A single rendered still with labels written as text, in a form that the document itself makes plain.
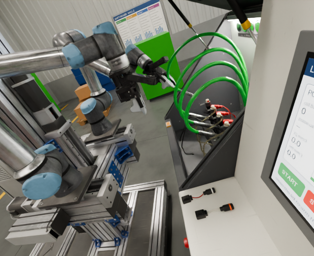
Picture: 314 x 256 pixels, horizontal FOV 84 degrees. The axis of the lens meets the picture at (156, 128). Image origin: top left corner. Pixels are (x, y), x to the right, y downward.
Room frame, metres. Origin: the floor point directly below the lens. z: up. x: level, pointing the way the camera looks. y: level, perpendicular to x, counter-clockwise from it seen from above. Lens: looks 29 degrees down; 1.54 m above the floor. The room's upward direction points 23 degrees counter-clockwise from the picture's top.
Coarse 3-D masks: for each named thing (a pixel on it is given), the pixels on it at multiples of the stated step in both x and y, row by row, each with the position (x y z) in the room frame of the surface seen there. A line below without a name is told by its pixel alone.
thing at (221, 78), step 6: (216, 78) 0.54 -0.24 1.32; (222, 78) 0.53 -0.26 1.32; (228, 78) 0.53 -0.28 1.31; (204, 84) 0.55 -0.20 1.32; (210, 84) 0.54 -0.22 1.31; (234, 84) 0.53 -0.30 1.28; (198, 90) 0.55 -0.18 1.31; (240, 90) 0.53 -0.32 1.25; (192, 96) 0.55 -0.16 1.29; (192, 102) 0.55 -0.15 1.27; (246, 102) 0.52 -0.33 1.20; (186, 108) 0.56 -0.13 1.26; (186, 114) 0.55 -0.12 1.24; (186, 120) 0.55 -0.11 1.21; (186, 126) 0.56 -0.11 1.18; (198, 132) 0.55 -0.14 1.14; (204, 132) 0.55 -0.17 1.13; (216, 138) 0.54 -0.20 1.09
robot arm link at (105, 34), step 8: (104, 24) 0.67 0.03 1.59; (112, 24) 0.69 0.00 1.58; (96, 32) 0.67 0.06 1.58; (104, 32) 0.66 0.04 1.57; (112, 32) 0.68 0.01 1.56; (96, 40) 0.66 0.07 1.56; (104, 40) 0.66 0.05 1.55; (112, 40) 0.67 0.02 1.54; (104, 48) 0.66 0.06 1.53; (112, 48) 0.67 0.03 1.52; (120, 48) 0.68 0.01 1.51; (104, 56) 0.69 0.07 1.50; (112, 56) 0.67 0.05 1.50
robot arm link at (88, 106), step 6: (84, 102) 1.21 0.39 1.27; (90, 102) 1.16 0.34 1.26; (96, 102) 1.19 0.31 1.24; (84, 108) 1.14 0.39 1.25; (90, 108) 1.13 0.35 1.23; (96, 108) 1.16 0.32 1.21; (102, 108) 1.20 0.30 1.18; (84, 114) 1.15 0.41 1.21; (90, 114) 1.13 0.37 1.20; (96, 114) 1.14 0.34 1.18; (102, 114) 1.18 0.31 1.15; (90, 120) 1.14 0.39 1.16; (96, 120) 1.13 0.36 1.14
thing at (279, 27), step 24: (264, 0) 0.41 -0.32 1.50; (288, 0) 0.34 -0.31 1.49; (312, 0) 0.28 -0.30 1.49; (264, 24) 0.40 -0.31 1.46; (288, 24) 0.32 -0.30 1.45; (312, 24) 0.27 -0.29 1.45; (264, 48) 0.38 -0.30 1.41; (288, 48) 0.31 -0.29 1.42; (264, 72) 0.37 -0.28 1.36; (288, 72) 0.29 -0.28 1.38; (264, 96) 0.35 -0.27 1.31; (264, 120) 0.33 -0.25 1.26; (240, 144) 0.42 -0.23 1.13; (264, 144) 0.31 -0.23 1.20; (240, 168) 0.40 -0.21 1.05; (264, 192) 0.27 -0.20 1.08; (264, 216) 0.25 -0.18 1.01; (288, 216) 0.19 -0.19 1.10; (288, 240) 0.17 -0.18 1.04
